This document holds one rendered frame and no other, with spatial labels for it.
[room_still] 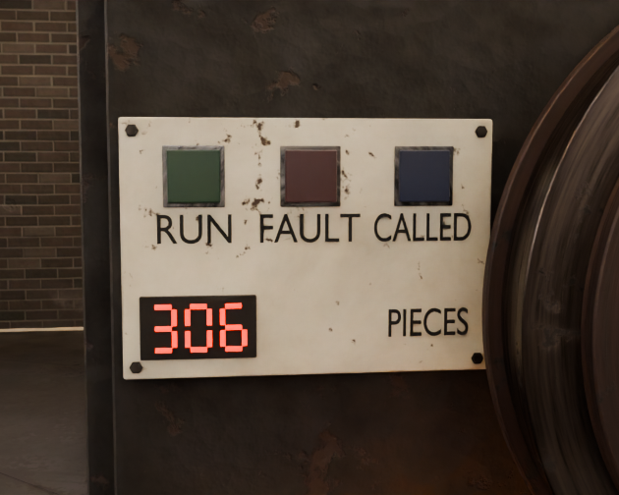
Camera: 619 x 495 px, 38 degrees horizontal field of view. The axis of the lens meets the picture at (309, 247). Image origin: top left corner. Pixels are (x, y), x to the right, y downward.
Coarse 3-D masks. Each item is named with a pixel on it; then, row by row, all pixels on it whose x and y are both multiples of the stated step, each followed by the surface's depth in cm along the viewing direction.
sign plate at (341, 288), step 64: (128, 128) 61; (192, 128) 61; (256, 128) 62; (320, 128) 63; (384, 128) 63; (448, 128) 64; (128, 192) 61; (256, 192) 62; (384, 192) 64; (128, 256) 62; (192, 256) 62; (256, 256) 63; (320, 256) 63; (384, 256) 64; (448, 256) 64; (128, 320) 62; (192, 320) 62; (256, 320) 63; (320, 320) 64; (384, 320) 64; (448, 320) 65
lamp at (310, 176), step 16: (288, 160) 62; (304, 160) 62; (320, 160) 62; (336, 160) 62; (288, 176) 62; (304, 176) 62; (320, 176) 62; (336, 176) 62; (288, 192) 62; (304, 192) 62; (320, 192) 62; (336, 192) 63
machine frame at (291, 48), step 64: (128, 0) 62; (192, 0) 63; (256, 0) 63; (320, 0) 64; (384, 0) 64; (448, 0) 65; (512, 0) 65; (576, 0) 66; (128, 64) 62; (192, 64) 63; (256, 64) 64; (320, 64) 64; (384, 64) 65; (448, 64) 65; (512, 64) 66; (576, 64) 66; (512, 128) 66; (128, 384) 65; (192, 384) 65; (256, 384) 66; (320, 384) 66; (384, 384) 67; (448, 384) 68; (128, 448) 65; (192, 448) 66; (256, 448) 66; (320, 448) 67; (384, 448) 67; (448, 448) 68
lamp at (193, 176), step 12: (168, 156) 61; (180, 156) 61; (192, 156) 61; (204, 156) 61; (216, 156) 61; (168, 168) 61; (180, 168) 61; (192, 168) 61; (204, 168) 61; (216, 168) 61; (168, 180) 61; (180, 180) 61; (192, 180) 61; (204, 180) 61; (216, 180) 61; (168, 192) 61; (180, 192) 61; (192, 192) 61; (204, 192) 61; (216, 192) 62
